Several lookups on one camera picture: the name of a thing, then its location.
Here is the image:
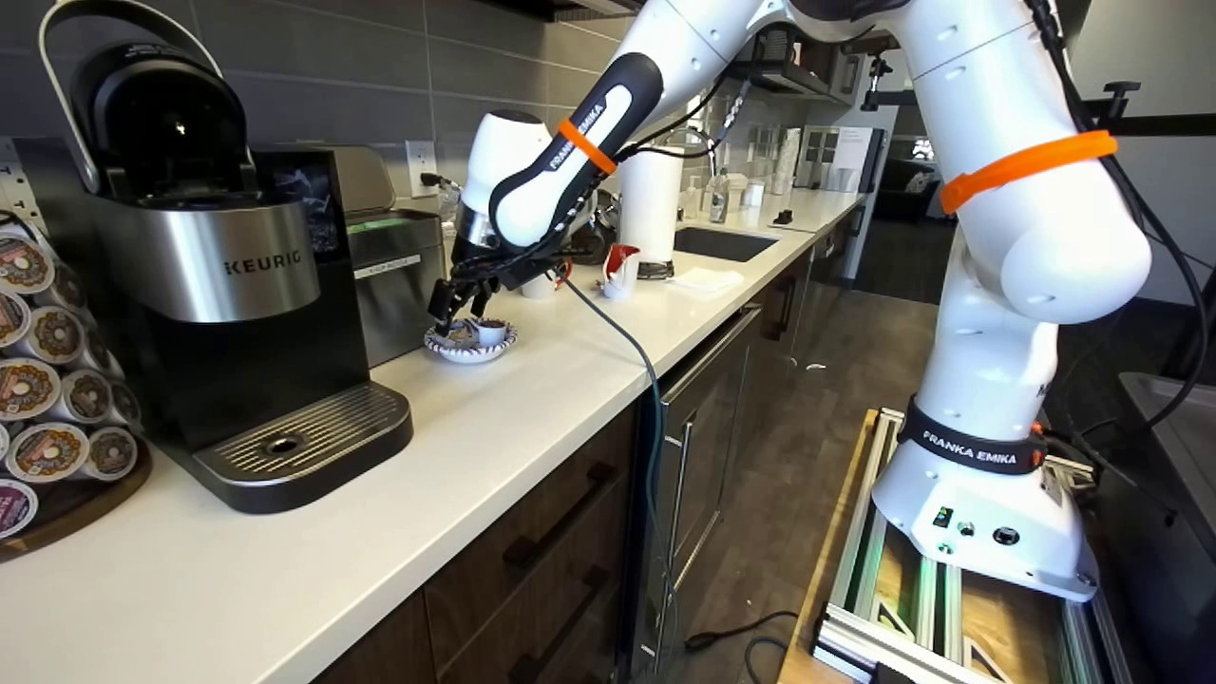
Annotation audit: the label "Keurig coffee machine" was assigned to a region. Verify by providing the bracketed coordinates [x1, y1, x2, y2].
[40, 0, 410, 513]

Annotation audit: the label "robot mounting base frame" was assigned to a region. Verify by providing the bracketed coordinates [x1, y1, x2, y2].
[777, 408, 1137, 684]

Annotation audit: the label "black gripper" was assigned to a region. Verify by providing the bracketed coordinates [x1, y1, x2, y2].
[431, 240, 560, 318]

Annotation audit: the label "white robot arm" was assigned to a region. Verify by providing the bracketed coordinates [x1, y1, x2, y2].
[431, 0, 1153, 601]

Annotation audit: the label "silver toaster appliance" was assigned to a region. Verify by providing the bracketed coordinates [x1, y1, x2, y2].
[336, 149, 446, 365]

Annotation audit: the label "black cable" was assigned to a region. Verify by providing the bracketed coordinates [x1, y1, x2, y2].
[681, 608, 806, 684]

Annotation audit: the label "black countertop sink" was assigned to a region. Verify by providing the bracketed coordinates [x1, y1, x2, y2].
[678, 227, 777, 262]

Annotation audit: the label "white paper towel roll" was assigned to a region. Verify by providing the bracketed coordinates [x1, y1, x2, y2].
[621, 152, 686, 280]

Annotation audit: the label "orange strap on arm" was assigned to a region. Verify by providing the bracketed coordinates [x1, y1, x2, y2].
[938, 124, 1127, 218]

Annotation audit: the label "dark cabinet drawer fronts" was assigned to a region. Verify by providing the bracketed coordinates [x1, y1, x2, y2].
[316, 247, 826, 684]

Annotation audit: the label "coffee pod carousel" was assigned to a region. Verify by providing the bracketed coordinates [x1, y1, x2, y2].
[0, 210, 153, 562]

